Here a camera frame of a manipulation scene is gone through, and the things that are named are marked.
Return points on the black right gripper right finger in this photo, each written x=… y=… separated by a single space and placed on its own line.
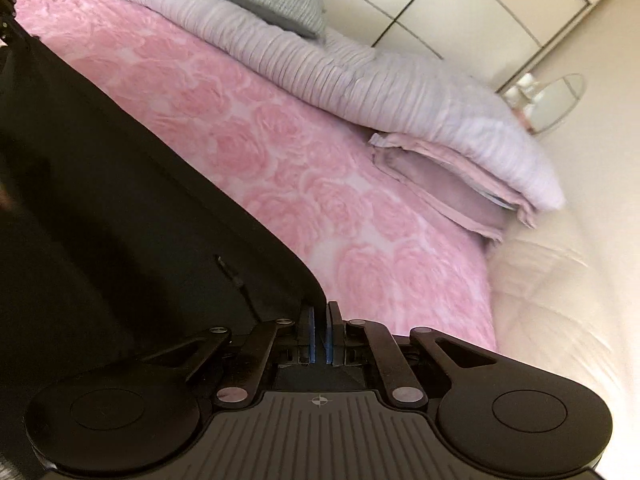
x=335 y=335

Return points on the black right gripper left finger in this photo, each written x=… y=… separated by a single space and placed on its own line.
x=306 y=337

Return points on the black garment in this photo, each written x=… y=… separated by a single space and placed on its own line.
x=111 y=244

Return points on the pink rose bedspread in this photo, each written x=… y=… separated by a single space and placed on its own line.
x=306 y=175

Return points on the folded pink sheet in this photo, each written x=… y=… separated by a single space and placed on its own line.
x=452 y=184

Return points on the cream quilted headboard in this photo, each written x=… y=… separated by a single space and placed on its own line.
x=563 y=293

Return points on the lilac striped duvet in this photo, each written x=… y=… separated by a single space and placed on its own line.
x=389 y=92

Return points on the round glass side table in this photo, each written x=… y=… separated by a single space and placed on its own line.
x=542 y=106

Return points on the white wardrobe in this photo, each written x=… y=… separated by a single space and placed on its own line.
x=492 y=40

